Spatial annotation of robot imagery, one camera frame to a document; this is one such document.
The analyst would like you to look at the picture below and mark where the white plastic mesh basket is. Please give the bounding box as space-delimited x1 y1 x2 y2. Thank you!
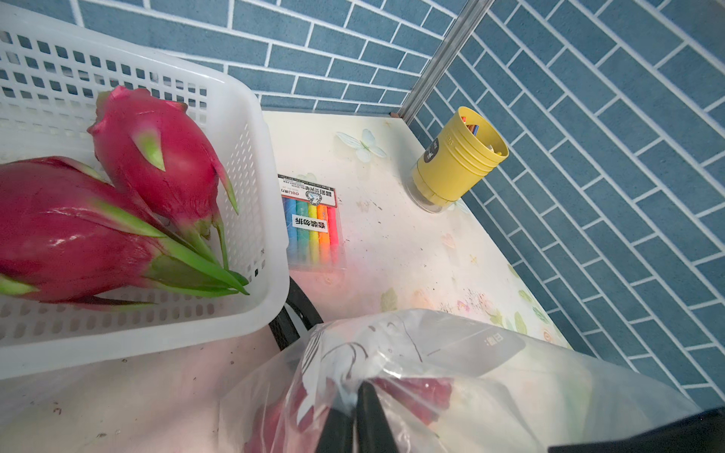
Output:
1 5 289 379

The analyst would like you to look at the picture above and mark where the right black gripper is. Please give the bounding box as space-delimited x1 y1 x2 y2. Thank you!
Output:
548 407 724 453

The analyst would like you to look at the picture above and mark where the highlighter marker pack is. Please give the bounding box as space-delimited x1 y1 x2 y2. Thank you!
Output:
278 174 346 273

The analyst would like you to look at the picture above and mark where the black stapler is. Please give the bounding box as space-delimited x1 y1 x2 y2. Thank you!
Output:
269 279 324 350

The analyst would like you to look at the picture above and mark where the pink dragon fruit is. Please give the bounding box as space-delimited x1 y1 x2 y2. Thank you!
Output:
1 156 248 311
88 86 237 265

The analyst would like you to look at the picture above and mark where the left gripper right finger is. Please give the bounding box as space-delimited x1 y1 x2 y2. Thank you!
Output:
355 381 398 453

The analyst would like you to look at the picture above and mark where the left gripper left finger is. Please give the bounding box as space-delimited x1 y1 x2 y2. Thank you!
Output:
315 409 355 453

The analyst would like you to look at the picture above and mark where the yellow pen cup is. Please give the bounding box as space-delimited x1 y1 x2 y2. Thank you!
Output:
406 107 509 213

